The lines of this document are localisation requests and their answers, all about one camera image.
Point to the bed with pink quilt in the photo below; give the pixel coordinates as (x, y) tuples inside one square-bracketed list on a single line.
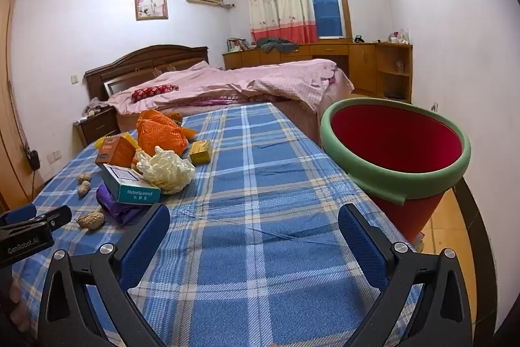
[(243, 82)]

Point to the blue plaid cloth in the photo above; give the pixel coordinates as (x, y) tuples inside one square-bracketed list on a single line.
[(252, 176)]

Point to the white and teal medicine box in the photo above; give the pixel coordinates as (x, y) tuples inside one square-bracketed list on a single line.
[(130, 188)]

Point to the purple plastic bag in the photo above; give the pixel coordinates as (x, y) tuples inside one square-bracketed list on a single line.
[(115, 208)]

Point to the peanut in shell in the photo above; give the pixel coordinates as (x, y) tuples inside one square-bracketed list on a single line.
[(91, 219), (84, 189)]

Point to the cream and red curtain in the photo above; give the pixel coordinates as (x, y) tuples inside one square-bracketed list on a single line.
[(280, 1)]

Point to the crumpled white paper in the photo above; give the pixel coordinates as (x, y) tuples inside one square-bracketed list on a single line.
[(166, 172)]

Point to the dark wooden headboard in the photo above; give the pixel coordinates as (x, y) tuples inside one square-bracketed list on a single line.
[(134, 62)]

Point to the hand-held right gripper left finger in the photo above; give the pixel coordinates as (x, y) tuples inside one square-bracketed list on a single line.
[(146, 245)]

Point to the red bin with green rim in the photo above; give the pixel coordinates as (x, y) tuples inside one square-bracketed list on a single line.
[(390, 139)]

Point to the orange cardboard box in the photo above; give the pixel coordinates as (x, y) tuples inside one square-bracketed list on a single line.
[(115, 154)]

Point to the yellow foam fruit net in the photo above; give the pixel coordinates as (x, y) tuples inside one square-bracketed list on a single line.
[(128, 139)]

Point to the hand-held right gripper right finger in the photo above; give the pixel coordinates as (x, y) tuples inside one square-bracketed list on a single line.
[(361, 249)]

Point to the orange mesh bag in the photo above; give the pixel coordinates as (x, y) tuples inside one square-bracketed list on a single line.
[(162, 135)]

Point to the person's left hand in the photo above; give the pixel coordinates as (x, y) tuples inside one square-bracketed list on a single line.
[(13, 298)]

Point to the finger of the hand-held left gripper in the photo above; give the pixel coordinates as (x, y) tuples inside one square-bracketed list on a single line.
[(20, 213), (55, 217)]

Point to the grey clothes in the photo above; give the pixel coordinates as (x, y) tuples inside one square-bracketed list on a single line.
[(276, 45)]

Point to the small black object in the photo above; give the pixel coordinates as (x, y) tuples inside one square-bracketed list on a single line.
[(358, 39)]

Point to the bottles on cabinet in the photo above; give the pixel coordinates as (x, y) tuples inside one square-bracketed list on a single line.
[(400, 37)]

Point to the red floral pillow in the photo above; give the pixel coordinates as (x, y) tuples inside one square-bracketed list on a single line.
[(154, 92)]

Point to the window with wooden frame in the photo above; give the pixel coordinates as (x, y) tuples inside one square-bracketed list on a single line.
[(325, 5)]

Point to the walnut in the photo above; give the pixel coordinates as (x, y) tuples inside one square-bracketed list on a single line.
[(84, 177)]

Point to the small yellow box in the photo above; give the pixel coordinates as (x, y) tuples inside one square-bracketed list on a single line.
[(201, 152)]

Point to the dark wooden nightstand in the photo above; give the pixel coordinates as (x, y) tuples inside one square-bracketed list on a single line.
[(97, 127)]

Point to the long wooden cabinet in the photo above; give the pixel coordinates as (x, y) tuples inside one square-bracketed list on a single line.
[(361, 62)]

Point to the crumpled cloth on nightstand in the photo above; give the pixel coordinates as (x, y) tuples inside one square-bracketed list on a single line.
[(94, 107)]

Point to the framed wedding photo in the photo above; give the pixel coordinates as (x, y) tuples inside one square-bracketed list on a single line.
[(151, 0)]

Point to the white wall socket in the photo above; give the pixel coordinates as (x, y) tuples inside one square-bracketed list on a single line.
[(53, 156)]

